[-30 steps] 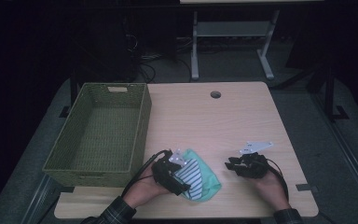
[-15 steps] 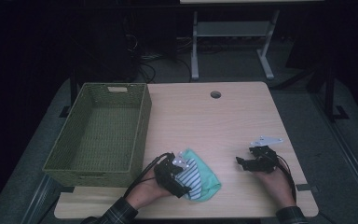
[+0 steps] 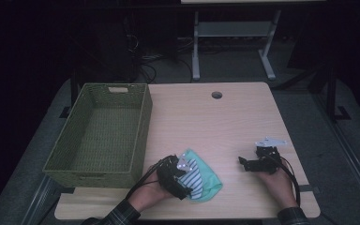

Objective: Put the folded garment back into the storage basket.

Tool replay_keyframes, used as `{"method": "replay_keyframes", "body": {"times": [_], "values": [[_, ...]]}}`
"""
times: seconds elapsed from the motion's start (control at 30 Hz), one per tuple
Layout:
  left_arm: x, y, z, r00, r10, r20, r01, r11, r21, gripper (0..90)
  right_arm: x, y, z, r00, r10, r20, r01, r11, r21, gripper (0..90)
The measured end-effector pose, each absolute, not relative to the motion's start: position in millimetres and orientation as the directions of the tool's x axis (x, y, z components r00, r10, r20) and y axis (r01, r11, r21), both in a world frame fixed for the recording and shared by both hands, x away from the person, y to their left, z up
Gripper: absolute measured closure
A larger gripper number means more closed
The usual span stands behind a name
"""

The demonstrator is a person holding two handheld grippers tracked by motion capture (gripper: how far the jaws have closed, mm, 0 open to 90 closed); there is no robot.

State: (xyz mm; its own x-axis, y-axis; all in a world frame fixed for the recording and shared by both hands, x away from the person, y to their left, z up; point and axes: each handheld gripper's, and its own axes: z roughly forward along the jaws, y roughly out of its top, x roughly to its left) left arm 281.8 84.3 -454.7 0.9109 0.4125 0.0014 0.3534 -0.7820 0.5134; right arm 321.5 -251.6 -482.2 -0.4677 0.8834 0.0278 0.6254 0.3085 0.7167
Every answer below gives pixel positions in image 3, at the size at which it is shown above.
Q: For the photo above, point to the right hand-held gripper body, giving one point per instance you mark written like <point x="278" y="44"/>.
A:
<point x="267" y="162"/>

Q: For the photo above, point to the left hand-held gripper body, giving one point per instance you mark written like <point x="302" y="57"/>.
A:
<point x="168" y="173"/>

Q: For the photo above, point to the mint green striped baby garment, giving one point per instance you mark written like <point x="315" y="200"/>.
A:
<point x="209" y="182"/>

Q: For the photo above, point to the person's right hand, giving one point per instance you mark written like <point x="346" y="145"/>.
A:
<point x="279" y="186"/>

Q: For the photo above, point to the person's left hand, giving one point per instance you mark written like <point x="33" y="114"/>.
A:
<point x="148" y="193"/>

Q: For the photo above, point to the grey tape piece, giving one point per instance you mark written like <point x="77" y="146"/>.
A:
<point x="307" y="187"/>

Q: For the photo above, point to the green woven basket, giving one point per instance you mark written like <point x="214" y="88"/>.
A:
<point x="106" y="134"/>

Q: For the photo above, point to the black metal stand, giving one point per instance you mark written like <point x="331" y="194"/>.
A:
<point x="332" y="93"/>

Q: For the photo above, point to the white metal stand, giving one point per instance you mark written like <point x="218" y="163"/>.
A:
<point x="234" y="28"/>

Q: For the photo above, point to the metal floor rail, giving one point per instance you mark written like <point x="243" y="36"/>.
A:
<point x="350" y="156"/>
<point x="39" y="201"/>

